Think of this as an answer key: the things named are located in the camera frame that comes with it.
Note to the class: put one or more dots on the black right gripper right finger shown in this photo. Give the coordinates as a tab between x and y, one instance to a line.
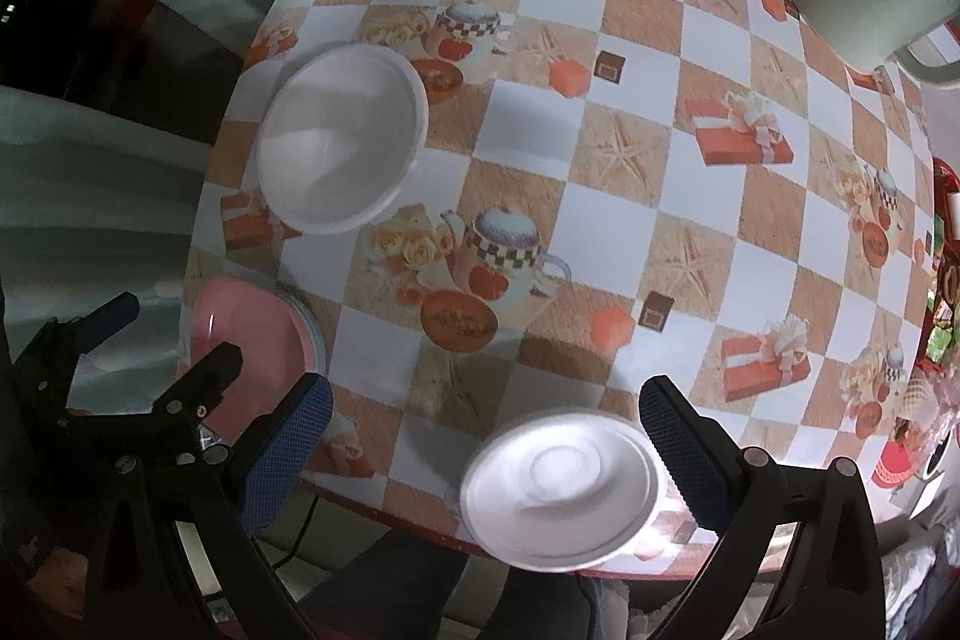
831	583

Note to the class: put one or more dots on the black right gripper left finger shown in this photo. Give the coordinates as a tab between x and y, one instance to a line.
247	497

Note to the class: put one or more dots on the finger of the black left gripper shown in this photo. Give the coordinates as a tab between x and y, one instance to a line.
53	354
195	392

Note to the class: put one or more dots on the white foam bowl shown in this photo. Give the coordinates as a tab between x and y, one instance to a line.
562	491
338	140

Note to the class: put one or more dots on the pink plastic plate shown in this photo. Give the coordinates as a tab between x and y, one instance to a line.
261	324

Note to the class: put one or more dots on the checkered patterned tablecloth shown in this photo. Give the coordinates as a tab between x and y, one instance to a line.
609	190

